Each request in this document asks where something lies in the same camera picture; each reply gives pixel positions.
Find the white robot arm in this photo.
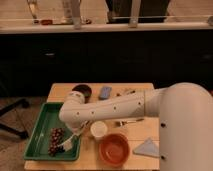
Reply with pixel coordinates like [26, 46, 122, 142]
[59, 83, 213, 171]

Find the blue folded cloth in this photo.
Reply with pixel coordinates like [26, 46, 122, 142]
[133, 138, 159, 158]

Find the wooden table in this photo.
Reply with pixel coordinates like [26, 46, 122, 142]
[24, 83, 159, 171]

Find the white cup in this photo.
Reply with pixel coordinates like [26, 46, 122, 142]
[90, 121, 108, 140]

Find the black office chair base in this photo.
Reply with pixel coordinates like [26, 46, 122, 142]
[0, 97, 30, 140]

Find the blue sponge block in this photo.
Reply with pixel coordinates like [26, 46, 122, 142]
[99, 86, 112, 100]

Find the small red bowl on counter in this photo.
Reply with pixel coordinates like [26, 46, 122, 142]
[40, 19, 53, 25]

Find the orange plastic bowl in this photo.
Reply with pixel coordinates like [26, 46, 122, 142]
[98, 133, 130, 167]

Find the dark counter cabinet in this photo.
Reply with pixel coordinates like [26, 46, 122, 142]
[0, 25, 213, 97]

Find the metal fork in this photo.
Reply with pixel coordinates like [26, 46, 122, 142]
[115, 118, 144, 127]

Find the green plastic tray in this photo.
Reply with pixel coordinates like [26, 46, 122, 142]
[24, 102, 81, 161]

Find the bunch of dark grapes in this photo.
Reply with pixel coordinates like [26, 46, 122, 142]
[48, 128, 64, 156]

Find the white brush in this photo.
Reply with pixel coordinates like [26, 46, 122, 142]
[59, 121, 90, 151]

